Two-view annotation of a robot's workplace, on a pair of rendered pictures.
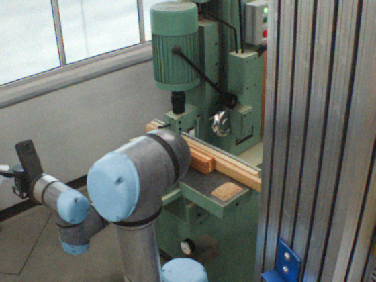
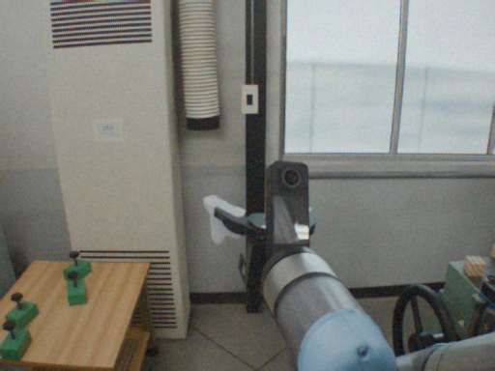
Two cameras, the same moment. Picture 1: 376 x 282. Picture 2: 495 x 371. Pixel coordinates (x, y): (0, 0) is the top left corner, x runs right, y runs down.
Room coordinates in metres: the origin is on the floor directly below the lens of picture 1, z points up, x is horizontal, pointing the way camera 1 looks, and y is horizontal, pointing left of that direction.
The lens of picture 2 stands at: (0.65, 0.20, 1.46)
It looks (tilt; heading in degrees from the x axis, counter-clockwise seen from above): 21 degrees down; 35
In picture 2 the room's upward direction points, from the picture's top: straight up
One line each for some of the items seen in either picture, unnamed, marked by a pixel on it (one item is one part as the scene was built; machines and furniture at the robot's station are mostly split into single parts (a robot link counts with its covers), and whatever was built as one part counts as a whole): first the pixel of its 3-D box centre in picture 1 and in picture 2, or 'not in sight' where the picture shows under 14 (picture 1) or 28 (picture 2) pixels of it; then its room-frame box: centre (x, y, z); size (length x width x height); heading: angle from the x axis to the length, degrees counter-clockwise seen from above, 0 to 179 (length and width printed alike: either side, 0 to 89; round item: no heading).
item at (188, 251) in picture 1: (189, 248); not in sight; (1.33, -0.01, 0.65); 0.06 x 0.04 x 0.08; 41
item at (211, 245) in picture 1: (202, 252); not in sight; (1.37, -0.06, 0.58); 0.12 x 0.08 x 0.08; 131
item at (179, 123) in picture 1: (182, 120); not in sight; (1.68, -0.01, 1.03); 0.14 x 0.07 x 0.09; 131
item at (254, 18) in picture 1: (258, 22); not in sight; (1.77, -0.33, 1.40); 0.10 x 0.06 x 0.16; 131
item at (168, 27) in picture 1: (175, 45); not in sight; (1.66, 0.01, 1.35); 0.18 x 0.18 x 0.31
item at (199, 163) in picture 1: (186, 157); not in sight; (1.55, -0.02, 0.93); 0.23 x 0.02 x 0.05; 41
